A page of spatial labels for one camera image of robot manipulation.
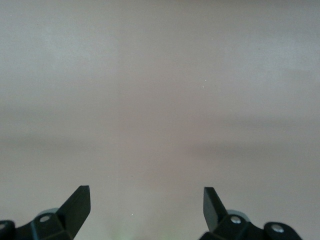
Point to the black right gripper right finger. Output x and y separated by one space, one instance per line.
215 217

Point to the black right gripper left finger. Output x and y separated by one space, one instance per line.
70 215

